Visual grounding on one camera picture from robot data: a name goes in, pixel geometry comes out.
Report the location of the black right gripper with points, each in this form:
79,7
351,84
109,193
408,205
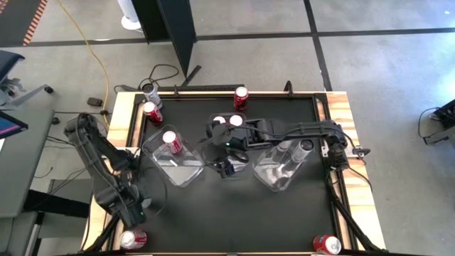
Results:
231,138

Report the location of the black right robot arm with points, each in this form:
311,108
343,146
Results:
302,129

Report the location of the clear plastic bin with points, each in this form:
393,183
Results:
270,174
241,165
185,170

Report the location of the grey desk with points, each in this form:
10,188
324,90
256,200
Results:
21,170

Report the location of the blue office chair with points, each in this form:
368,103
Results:
9,62

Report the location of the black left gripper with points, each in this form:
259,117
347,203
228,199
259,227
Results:
135,211

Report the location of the grey cabinet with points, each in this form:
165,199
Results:
17,234

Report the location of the orange Fanta soda can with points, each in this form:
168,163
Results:
324,244
236,121
219,120

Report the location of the red Coca-Cola soda can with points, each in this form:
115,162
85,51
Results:
241,101
153,114
174,144
133,238

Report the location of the dark partition panel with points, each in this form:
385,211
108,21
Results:
170,28

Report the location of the white round stand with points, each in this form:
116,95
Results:
129,23

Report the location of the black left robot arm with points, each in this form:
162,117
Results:
92,149

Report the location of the black aluminium table frame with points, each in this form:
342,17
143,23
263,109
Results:
199,87

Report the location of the small black power adapter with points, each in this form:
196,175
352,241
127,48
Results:
95,102

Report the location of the black table mat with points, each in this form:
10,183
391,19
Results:
231,213

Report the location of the monitor with blue screen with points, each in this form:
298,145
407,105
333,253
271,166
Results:
9,126

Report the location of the black floor mat orange edge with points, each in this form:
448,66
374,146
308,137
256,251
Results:
14,21

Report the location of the silver slim Celsius can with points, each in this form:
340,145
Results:
305,145
282,149
153,96

